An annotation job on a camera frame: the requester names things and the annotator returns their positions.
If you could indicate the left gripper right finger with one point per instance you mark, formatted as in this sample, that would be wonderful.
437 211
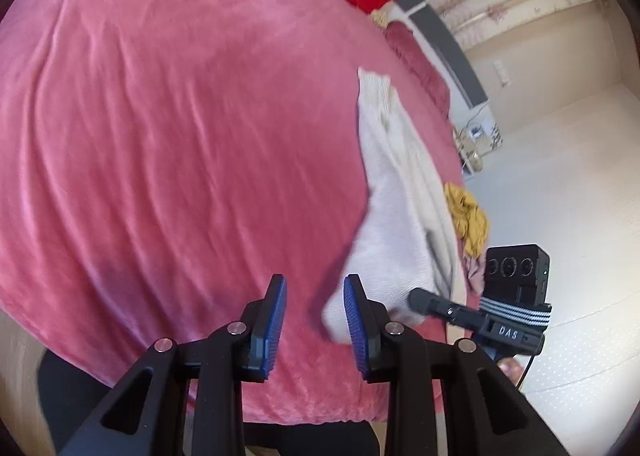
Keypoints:
484 413

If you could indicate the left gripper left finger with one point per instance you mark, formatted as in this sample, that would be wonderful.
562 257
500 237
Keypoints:
144 414

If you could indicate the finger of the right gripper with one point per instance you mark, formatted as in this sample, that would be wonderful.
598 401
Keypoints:
429 304

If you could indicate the beige knit sweater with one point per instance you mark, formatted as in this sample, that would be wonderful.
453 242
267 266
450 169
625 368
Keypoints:
406 239

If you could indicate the person right hand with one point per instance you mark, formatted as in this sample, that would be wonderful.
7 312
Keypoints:
512 369

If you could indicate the pink garment at bed edge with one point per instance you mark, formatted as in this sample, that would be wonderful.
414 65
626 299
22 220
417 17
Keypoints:
475 272

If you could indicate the yellow garment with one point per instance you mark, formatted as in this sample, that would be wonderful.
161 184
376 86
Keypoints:
470 221

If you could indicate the white bedside table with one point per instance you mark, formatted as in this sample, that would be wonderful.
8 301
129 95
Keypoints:
476 134

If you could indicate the dark pink pillow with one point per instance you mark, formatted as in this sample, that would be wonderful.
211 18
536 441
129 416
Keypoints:
400 38

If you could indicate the cream plush toy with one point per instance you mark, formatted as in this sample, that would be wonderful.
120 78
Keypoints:
380 18

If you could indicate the pink bed blanket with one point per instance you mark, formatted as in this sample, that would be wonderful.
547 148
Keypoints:
162 159

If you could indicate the wall power socket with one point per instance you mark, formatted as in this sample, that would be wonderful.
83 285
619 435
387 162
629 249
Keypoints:
502 73

